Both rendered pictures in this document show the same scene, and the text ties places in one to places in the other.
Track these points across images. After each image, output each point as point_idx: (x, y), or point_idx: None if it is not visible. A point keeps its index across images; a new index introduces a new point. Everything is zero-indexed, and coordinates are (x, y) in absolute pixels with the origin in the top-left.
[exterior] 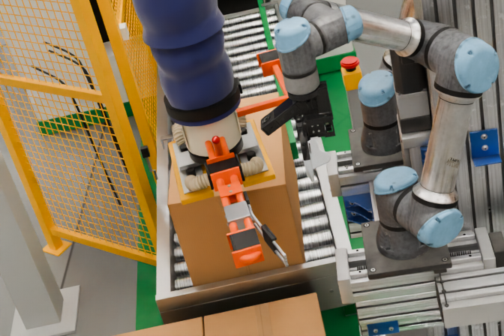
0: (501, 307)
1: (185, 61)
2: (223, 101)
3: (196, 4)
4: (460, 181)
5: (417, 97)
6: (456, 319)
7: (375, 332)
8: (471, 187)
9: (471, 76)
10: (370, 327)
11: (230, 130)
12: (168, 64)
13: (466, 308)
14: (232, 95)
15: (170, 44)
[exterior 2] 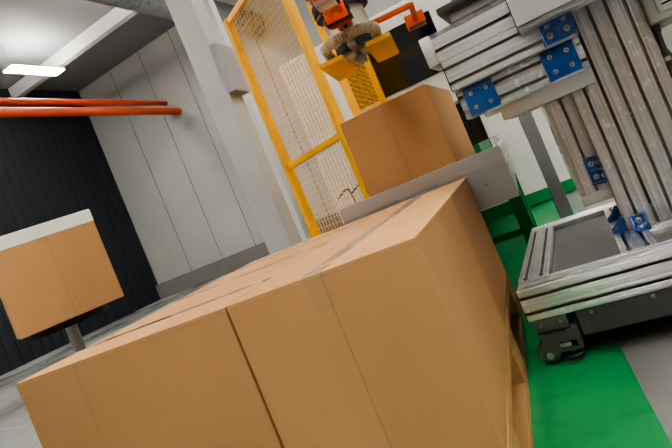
0: None
1: None
2: None
3: None
4: None
5: None
6: (525, 11)
7: (476, 108)
8: None
9: None
10: (469, 103)
11: (358, 18)
12: None
13: None
14: None
15: None
